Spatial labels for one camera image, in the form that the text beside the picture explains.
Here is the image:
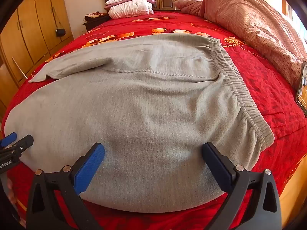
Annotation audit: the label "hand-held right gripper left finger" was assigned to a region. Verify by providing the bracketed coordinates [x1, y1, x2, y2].
[26, 142, 106, 230]

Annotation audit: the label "dark floral cloth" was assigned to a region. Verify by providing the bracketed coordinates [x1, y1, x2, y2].
[84, 12, 109, 21]

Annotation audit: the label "white crinkled pillow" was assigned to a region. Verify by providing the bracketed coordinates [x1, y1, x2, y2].
[108, 1, 154, 20]

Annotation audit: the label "person's left hand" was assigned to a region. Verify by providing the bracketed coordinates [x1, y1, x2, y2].
[6, 178, 16, 204]

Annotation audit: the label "black phone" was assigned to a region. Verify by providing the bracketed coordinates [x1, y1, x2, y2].
[295, 61, 307, 118]

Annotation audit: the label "dark wooden nightstand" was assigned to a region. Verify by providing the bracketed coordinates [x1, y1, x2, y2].
[83, 16, 111, 32]

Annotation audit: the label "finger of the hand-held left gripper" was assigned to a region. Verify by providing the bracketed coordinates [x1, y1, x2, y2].
[7, 135, 34, 154]
[0, 132, 17, 149]

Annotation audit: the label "grey fleece pants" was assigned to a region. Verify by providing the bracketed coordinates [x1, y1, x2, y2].
[4, 33, 275, 213]

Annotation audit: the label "window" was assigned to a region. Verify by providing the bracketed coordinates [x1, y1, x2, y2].
[281, 0, 307, 42]

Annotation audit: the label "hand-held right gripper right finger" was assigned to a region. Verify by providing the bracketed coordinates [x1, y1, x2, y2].
[202, 142, 281, 230]

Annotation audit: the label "pink checked quilt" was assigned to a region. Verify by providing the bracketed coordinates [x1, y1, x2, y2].
[173, 0, 307, 90]

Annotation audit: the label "wooden wardrobe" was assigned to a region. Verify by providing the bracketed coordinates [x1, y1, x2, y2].
[0, 0, 74, 106]

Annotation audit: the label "red floral blanket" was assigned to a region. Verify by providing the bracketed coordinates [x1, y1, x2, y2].
[1, 11, 307, 230]

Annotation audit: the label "thin stick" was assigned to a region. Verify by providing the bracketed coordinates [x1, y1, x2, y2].
[12, 57, 28, 79]

